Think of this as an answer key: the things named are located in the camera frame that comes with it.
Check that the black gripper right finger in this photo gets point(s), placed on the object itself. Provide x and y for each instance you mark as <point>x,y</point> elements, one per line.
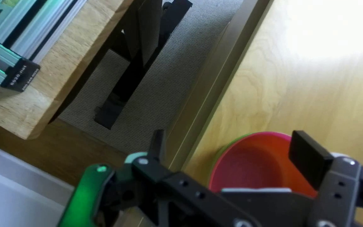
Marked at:
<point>333,189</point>

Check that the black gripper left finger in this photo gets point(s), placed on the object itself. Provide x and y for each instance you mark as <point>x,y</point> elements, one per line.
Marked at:
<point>189,197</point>

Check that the long wooden chest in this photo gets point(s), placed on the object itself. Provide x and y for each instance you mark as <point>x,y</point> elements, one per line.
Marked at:
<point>295,83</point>

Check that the black table leg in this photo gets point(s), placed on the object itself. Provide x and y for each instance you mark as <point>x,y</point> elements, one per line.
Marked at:
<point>126,83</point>

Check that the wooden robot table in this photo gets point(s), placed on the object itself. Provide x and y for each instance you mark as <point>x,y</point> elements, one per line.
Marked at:
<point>34,105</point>

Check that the aluminium extrusion frame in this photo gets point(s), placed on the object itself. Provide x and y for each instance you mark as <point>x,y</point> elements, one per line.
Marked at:
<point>43,25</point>

